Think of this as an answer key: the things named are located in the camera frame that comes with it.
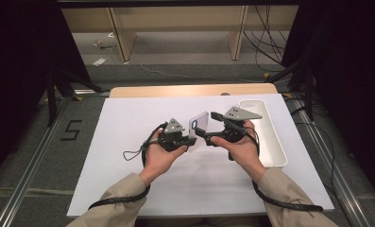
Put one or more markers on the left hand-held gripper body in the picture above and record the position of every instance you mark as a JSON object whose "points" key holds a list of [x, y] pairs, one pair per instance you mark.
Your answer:
{"points": [[174, 127]]}

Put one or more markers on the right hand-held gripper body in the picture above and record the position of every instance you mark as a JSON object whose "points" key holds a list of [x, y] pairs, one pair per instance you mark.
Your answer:
{"points": [[238, 114]]}

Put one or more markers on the iridescent phone case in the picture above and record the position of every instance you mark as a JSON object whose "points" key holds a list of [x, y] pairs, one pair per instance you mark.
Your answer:
{"points": [[201, 121]]}

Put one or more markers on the white plastic tray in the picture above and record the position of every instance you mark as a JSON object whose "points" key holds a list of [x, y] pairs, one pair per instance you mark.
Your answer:
{"points": [[270, 142]]}

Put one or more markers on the person's left hand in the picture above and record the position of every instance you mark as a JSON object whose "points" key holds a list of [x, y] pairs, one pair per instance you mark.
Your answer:
{"points": [[156, 160]]}

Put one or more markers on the person's right hand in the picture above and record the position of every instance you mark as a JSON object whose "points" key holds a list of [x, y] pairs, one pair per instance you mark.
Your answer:
{"points": [[243, 153]]}

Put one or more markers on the white board table cover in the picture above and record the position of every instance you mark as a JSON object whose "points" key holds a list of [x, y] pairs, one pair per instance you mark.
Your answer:
{"points": [[128, 110]]}

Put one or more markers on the black tripod stand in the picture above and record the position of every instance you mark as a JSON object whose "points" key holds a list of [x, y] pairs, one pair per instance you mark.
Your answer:
{"points": [[307, 91], [52, 94]]}

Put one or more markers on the white paper scrap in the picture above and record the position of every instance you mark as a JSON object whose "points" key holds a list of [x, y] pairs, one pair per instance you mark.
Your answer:
{"points": [[99, 61]]}

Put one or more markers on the light wooden shelf unit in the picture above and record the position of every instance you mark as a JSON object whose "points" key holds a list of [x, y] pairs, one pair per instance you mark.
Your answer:
{"points": [[175, 19]]}

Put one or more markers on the black metal crossbar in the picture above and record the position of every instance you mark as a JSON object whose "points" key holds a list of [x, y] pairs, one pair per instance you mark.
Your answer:
{"points": [[175, 3]]}

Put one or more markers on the black curtain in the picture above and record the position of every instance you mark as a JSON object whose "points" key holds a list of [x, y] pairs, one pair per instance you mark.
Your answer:
{"points": [[12, 47], [358, 63]]}

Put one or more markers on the aluminium floor rail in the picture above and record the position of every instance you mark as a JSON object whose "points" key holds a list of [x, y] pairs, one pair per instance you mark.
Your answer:
{"points": [[27, 176], [333, 170]]}

